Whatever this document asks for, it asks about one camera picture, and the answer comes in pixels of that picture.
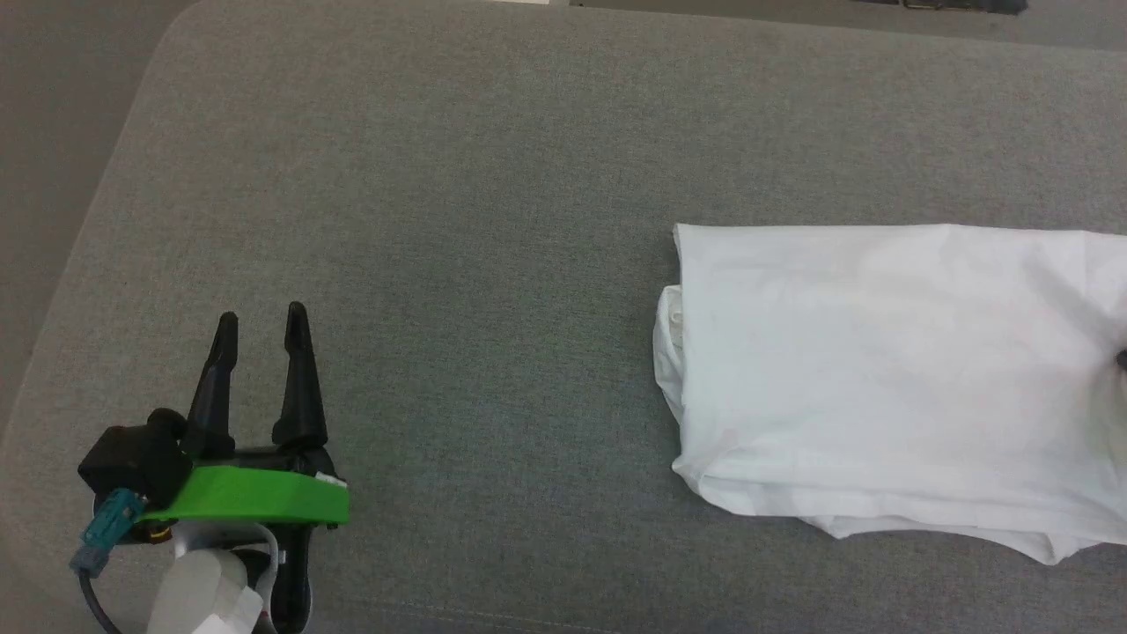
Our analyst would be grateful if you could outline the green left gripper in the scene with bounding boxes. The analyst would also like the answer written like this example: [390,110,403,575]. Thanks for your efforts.
[136,301,351,529]

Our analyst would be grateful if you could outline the white long-sleeve shirt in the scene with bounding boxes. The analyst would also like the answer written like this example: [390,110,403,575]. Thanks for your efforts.
[652,222,1127,566]

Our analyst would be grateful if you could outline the grey fabric sofa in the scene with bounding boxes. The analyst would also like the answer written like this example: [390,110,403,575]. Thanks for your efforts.
[0,0,1127,634]

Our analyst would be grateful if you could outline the teal camera cable connector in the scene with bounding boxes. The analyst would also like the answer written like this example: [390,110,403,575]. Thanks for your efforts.
[70,489,147,579]

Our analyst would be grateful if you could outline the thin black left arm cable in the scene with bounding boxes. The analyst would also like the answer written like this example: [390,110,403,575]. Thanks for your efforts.
[79,571,124,634]

